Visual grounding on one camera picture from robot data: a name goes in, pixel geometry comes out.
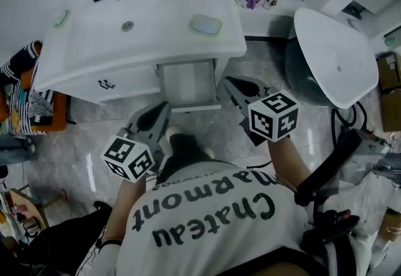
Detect white vanity cabinet with sink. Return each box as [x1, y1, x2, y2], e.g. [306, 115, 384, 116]
[33, 0, 247, 112]

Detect white drawer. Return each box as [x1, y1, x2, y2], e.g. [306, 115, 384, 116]
[155, 58, 223, 114]

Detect person's black shorts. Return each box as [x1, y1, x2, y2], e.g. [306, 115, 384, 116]
[155, 133, 226, 186]

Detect black white striped blanket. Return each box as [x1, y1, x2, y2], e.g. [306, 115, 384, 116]
[0, 41, 56, 134]

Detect pale green soap bar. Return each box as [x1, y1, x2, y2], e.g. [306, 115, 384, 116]
[192, 19, 219, 35]

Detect white printed t-shirt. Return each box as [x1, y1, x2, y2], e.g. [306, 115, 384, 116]
[96, 160, 377, 276]

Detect person's left white shoe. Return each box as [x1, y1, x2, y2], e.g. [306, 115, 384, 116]
[164, 125, 180, 146]

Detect white oval bathtub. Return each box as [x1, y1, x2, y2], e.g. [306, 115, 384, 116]
[284, 7, 380, 110]

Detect large brown cardboard box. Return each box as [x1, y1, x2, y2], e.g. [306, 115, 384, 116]
[375, 51, 401, 92]
[380, 88, 401, 134]

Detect small wooden side table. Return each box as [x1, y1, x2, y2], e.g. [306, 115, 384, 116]
[0, 188, 51, 240]

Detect orange sofa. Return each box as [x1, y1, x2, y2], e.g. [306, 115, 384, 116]
[0, 41, 68, 136]

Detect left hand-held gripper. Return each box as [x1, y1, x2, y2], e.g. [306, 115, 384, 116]
[100, 101, 172, 183]

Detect person's left forearm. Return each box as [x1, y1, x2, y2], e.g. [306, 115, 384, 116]
[105, 174, 147, 243]

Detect white low ledge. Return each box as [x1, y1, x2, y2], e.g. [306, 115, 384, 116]
[231, 0, 306, 39]

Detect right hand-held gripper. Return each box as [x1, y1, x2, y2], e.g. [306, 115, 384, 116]
[223, 76, 299, 147]

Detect black small monitor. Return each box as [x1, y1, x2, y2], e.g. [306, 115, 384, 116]
[294, 129, 389, 206]

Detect person's right forearm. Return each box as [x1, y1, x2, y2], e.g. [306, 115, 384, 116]
[268, 138, 311, 184]

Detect black cabinet handle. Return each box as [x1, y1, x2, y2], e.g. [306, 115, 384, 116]
[97, 79, 117, 91]

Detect black chest mount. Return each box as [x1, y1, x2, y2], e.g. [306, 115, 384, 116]
[302, 208, 361, 257]

